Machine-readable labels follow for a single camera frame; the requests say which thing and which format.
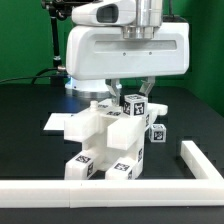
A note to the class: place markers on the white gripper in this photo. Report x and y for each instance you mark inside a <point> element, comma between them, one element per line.
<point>115,39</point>

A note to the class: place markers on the white chair backrest part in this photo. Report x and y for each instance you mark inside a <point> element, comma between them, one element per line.
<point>88,122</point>

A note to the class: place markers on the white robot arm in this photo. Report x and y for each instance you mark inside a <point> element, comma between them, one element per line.
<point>114,39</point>

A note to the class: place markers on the white U-shaped obstacle fence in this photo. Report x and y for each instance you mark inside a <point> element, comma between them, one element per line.
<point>206,188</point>

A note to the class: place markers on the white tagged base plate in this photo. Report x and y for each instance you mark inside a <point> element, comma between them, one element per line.
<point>60,121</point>

